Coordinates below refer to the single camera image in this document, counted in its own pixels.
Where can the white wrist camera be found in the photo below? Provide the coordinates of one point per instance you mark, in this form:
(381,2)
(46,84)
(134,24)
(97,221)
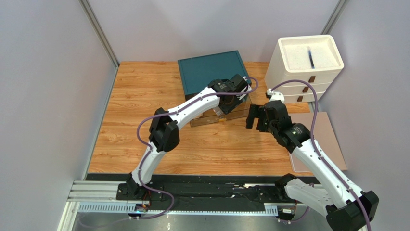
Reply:
(273,95)
(247,89)

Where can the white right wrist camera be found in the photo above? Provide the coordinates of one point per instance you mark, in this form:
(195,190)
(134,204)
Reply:
(273,95)

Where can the teal drawer organizer box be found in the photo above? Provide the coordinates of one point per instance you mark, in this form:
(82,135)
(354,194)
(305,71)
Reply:
(197,72)

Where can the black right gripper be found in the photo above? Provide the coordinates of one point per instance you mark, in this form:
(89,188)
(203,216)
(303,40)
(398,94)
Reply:
(261,118)

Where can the white three-drawer cabinet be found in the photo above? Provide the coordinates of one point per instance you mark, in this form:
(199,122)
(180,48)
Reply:
(290,65)

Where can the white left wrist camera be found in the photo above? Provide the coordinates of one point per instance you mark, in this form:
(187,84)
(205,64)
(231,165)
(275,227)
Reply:
(247,89)

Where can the black table edge rail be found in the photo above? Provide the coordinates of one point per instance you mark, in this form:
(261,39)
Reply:
(201,192)

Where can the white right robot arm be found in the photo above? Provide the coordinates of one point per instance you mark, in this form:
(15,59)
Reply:
(344,204)

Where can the pink flat board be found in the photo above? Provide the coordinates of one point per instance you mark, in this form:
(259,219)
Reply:
(324,134)

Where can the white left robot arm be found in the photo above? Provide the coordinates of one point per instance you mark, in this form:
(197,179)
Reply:
(223,95)

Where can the transparent drawer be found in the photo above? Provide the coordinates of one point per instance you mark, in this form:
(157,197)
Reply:
(210,117)

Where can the dark blue pen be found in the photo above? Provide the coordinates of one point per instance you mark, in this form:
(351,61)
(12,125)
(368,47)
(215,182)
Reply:
(310,57)

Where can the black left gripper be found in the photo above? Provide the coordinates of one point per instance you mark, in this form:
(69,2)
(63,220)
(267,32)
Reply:
(225,109)

